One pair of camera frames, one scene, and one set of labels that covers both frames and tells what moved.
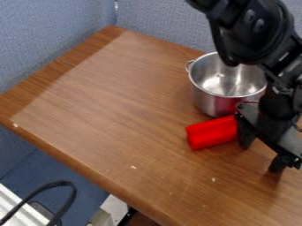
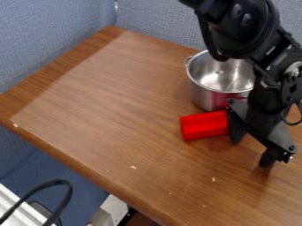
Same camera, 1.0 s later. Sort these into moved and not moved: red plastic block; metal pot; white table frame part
Moved: red plastic block
Not moved: metal pot; white table frame part
